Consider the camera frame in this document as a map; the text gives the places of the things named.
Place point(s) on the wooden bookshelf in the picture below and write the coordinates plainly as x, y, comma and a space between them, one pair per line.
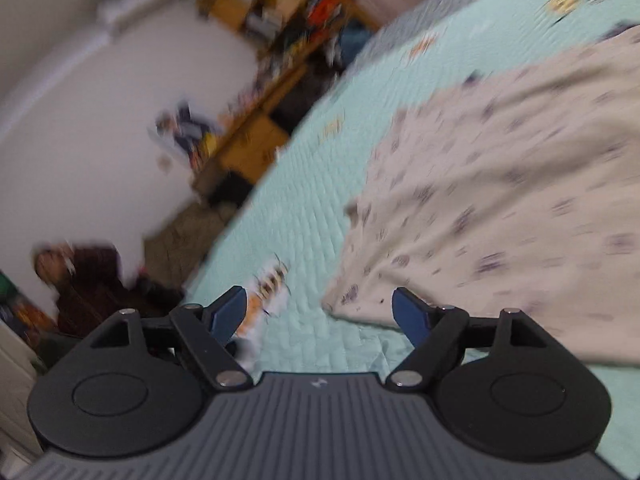
280, 0

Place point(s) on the green bee quilt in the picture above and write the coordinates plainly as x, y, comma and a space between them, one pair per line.
310, 220

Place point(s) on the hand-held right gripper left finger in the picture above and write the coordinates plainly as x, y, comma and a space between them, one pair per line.
227, 312

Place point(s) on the olive jacket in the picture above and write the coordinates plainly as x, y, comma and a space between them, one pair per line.
190, 240

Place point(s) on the wooden desk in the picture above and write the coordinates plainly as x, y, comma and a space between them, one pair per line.
255, 145

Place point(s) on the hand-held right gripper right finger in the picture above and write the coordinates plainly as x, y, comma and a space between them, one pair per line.
410, 317

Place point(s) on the wall poster of uniformed child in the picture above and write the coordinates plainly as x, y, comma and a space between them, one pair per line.
185, 132

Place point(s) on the black chair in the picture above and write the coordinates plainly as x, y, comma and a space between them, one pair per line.
230, 187

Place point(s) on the white air conditioner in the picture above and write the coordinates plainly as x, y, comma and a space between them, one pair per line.
135, 5

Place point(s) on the beige printed pajama top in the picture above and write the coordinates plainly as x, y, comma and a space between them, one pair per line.
500, 200

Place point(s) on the dark brown cloth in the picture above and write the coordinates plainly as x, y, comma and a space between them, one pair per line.
95, 290

